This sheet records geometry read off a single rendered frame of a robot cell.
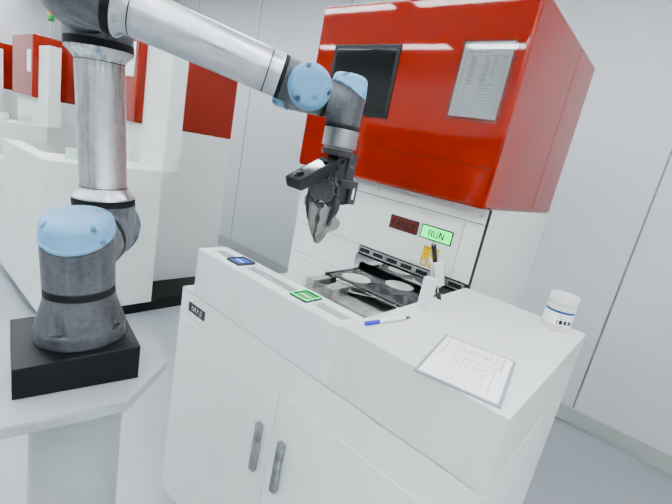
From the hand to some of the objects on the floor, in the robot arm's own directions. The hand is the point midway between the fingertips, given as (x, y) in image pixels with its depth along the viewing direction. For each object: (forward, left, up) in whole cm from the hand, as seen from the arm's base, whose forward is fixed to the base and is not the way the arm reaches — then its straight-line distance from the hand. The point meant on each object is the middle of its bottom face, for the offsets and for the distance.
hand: (315, 237), depth 92 cm
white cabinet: (+19, +1, -112) cm, 114 cm away
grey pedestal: (-59, +18, -107) cm, 124 cm away
